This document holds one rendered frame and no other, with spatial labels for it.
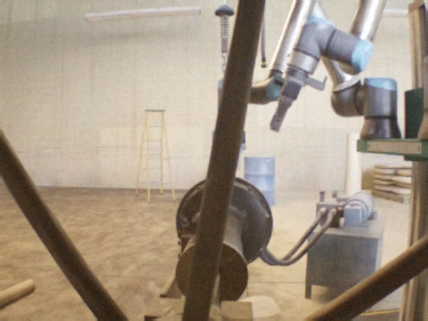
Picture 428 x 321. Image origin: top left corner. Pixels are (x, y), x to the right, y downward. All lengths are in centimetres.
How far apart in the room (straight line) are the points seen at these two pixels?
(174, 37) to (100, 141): 316
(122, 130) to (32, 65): 316
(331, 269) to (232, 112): 249
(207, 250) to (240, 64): 15
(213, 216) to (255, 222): 78
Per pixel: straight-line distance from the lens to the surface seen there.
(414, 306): 179
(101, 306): 35
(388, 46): 969
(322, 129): 890
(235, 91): 29
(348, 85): 173
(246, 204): 106
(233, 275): 71
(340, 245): 267
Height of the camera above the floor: 117
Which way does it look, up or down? 3 degrees down
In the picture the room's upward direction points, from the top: straight up
